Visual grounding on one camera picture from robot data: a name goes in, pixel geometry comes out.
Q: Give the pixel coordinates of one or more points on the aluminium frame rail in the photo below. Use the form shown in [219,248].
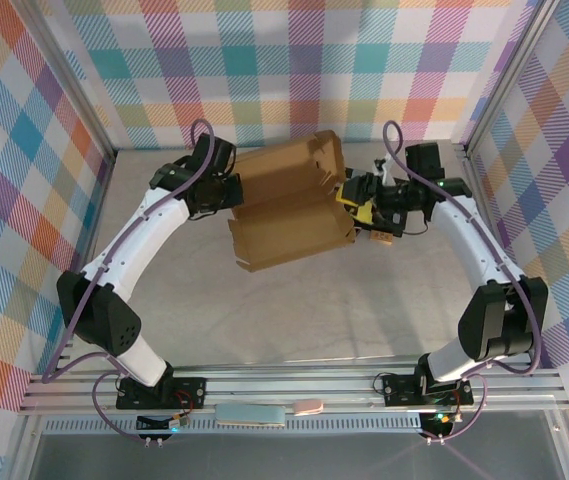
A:
[289,387]

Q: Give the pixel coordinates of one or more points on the small circuit board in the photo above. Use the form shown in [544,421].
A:
[161,424]
[439,422]

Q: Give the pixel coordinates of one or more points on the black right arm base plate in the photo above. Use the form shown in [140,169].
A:
[399,390]

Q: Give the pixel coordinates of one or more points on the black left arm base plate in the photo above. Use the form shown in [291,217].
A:
[189,392]

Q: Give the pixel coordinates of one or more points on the pink eraser block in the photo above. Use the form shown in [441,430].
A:
[308,406]

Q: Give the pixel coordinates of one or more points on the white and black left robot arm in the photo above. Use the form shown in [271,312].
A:
[134,235]

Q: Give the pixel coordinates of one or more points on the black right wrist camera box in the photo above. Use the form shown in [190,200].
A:
[361,184]

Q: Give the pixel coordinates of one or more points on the small brown cardboard tag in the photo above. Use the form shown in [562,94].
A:
[381,237]

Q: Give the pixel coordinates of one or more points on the aluminium frame post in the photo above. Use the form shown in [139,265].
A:
[66,75]
[509,75]

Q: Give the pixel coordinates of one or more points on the light blue foam pad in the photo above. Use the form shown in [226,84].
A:
[251,415]

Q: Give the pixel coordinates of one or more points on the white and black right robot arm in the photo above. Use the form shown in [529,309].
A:
[469,235]

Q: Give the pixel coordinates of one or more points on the perforated metal strip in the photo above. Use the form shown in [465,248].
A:
[314,424]

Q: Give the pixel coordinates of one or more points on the brown cardboard box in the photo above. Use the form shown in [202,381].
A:
[284,220]

